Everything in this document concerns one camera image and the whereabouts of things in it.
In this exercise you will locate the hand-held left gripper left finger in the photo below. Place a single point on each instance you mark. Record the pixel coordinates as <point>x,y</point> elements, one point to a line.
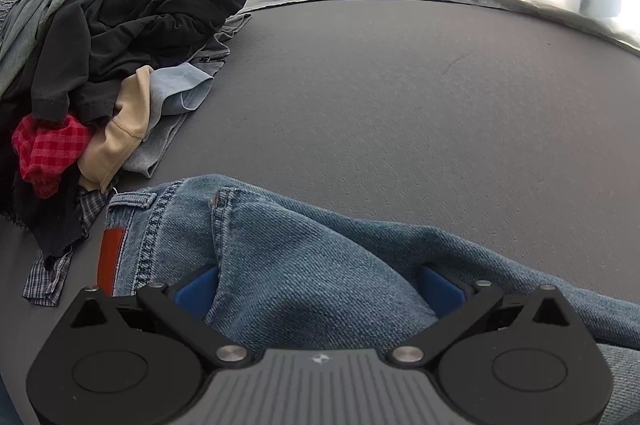
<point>197,295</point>

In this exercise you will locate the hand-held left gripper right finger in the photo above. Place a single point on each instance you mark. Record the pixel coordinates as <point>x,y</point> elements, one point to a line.
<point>440,292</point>

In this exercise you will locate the blue denim jeans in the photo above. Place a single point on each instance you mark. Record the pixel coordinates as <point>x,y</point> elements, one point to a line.
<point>310,255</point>

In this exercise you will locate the small-checked plaid cloth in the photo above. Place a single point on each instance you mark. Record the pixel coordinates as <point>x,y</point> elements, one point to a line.
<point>45,280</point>

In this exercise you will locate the dark navy cloth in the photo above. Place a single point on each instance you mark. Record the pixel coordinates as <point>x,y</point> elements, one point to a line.
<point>45,225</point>

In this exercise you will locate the beige garment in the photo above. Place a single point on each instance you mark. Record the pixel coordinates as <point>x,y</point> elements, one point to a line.
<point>115,140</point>

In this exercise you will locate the red checked cloth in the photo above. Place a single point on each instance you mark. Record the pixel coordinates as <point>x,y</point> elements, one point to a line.
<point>50,150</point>

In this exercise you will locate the light blue garment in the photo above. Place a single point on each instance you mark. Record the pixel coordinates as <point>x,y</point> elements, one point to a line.
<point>175,85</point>

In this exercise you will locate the black garment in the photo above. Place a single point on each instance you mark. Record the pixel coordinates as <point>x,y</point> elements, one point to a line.
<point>130,5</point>

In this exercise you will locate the grey-blue denim garment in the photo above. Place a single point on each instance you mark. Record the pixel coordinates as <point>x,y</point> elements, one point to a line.
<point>30,15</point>

